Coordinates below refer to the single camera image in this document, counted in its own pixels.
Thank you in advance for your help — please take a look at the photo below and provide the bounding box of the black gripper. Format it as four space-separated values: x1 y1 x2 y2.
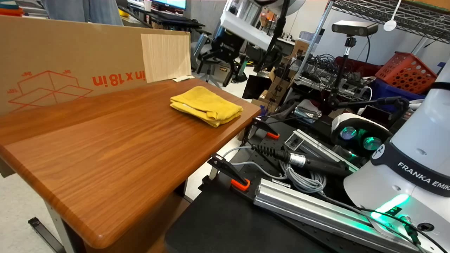
200 29 248 89

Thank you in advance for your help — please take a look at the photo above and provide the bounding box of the yellow towel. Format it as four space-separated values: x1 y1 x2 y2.
169 85 245 130

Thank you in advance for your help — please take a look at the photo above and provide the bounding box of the black square panel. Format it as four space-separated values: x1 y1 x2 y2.
242 75 275 102

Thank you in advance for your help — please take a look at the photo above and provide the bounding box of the light wood panel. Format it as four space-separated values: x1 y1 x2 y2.
140 31 194 85

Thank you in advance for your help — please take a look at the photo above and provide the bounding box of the computer monitor with blue screen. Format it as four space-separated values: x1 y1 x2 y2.
151 0 189 13

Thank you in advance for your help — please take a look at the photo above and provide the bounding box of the grey electronics box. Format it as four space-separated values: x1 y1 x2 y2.
294 99 325 126

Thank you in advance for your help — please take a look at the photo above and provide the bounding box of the short silver aluminium extrusion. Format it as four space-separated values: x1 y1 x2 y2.
283 128 362 173

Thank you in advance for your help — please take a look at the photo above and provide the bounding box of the dark red plastic crate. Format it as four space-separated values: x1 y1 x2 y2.
334 55 381 79

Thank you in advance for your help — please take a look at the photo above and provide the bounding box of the white VR headset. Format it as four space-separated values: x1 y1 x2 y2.
329 112 393 155

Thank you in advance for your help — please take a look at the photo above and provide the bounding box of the person in blue jeans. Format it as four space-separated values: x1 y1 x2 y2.
41 0 124 27

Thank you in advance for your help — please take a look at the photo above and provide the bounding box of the large brown cardboard box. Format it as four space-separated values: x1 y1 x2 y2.
0 16 193 117

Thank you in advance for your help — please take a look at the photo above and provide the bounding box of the white round-headed stick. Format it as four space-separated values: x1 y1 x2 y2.
383 0 404 34

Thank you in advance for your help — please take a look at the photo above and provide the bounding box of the blue plastic bin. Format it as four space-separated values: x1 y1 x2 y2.
372 79 426 117

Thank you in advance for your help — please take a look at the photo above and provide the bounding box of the red plastic basket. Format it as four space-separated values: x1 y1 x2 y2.
374 51 439 96

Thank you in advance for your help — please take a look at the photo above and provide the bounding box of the black clamp with orange handle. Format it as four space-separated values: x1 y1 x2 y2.
251 117 283 143
207 154 253 195

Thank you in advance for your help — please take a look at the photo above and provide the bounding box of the thin grey cable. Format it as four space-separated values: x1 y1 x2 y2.
220 145 287 183

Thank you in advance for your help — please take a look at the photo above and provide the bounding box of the thick black cable conduit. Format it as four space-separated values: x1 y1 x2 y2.
251 143 352 179

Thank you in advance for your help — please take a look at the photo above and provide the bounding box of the black camera stand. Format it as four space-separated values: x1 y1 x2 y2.
335 36 359 96

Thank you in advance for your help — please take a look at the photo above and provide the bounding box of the black stereo camera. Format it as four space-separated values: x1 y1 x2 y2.
331 20 380 38

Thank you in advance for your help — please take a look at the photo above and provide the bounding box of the coiled grey cable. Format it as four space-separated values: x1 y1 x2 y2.
280 164 331 197

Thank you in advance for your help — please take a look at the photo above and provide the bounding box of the long silver aluminium rail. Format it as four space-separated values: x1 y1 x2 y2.
252 178 424 253

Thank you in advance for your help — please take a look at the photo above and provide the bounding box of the black wire shelf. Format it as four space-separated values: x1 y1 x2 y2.
328 0 450 46

